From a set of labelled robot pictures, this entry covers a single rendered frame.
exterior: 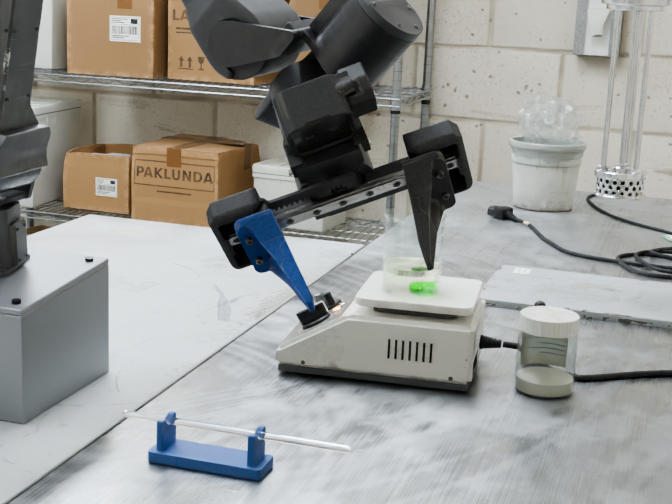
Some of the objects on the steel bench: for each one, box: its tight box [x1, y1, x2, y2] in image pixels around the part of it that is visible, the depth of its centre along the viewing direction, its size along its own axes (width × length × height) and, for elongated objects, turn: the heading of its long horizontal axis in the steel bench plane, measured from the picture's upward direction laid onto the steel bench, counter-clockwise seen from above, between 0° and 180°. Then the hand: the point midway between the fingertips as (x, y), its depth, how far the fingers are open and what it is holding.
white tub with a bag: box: [509, 92, 587, 212], centre depth 213 cm, size 14×14×21 cm
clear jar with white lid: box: [514, 306, 580, 400], centre depth 115 cm, size 6×6×8 cm
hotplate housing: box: [275, 296, 502, 392], centre depth 120 cm, size 22×13×8 cm, turn 67°
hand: (357, 248), depth 79 cm, fingers open, 8 cm apart
